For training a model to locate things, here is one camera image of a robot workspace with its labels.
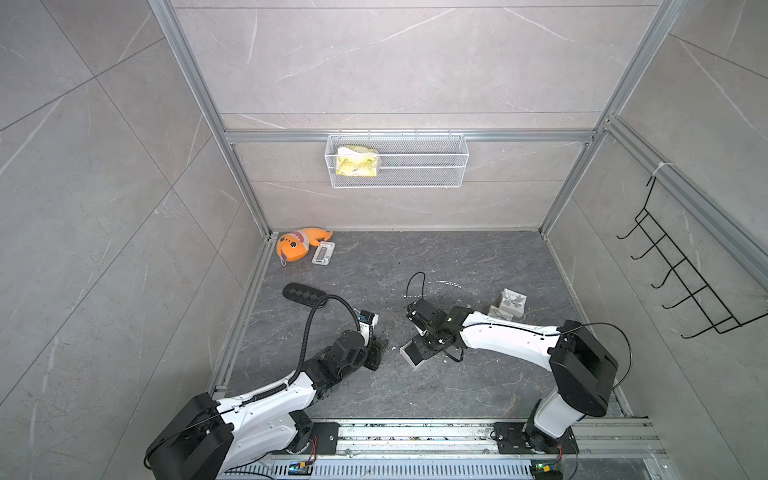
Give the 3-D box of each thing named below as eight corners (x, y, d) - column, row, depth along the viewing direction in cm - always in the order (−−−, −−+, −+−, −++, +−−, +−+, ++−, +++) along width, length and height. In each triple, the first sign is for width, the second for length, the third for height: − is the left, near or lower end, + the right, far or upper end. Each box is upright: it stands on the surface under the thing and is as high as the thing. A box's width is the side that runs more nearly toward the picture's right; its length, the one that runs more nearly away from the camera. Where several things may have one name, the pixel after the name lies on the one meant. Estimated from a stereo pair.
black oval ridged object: (284, 298, 103) (281, 292, 100) (292, 286, 106) (289, 280, 103) (315, 308, 100) (313, 303, 97) (322, 295, 103) (320, 289, 100)
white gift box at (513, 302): (497, 312, 99) (501, 306, 96) (501, 294, 104) (504, 287, 100) (520, 320, 97) (524, 314, 94) (522, 301, 102) (527, 294, 98)
